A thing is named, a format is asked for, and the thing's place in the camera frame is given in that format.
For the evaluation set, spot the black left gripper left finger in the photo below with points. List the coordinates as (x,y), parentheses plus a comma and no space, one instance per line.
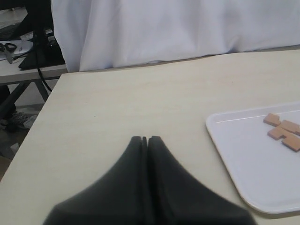
(119,197)

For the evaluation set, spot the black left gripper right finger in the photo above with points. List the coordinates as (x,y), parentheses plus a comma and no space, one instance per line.
(180,199)

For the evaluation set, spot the white plastic tray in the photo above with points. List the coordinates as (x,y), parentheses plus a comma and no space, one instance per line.
(264,171)

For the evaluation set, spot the sneaker on floor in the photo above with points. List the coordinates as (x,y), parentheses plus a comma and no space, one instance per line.
(19,120)

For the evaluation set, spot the side desk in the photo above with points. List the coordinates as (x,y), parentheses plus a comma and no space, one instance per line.
(11,75)

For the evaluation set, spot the black monitor stand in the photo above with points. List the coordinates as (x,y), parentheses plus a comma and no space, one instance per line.
(45,52)

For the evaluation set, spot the white backdrop cloth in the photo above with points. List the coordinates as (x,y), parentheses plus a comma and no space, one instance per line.
(100,34)

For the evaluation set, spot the black-handled scissors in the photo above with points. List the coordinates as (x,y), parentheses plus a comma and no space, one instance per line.
(8,49)

